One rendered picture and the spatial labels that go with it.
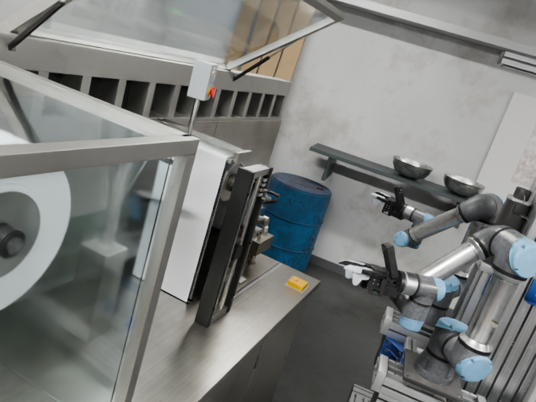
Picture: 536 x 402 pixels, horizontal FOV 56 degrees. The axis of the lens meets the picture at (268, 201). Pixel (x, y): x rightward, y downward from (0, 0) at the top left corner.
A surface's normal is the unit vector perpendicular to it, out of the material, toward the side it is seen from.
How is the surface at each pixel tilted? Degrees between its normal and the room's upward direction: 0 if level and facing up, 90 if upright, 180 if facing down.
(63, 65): 90
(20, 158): 90
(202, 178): 90
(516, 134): 90
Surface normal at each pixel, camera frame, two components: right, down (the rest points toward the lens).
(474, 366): 0.11, 0.44
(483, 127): -0.28, 0.20
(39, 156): 0.88, 0.36
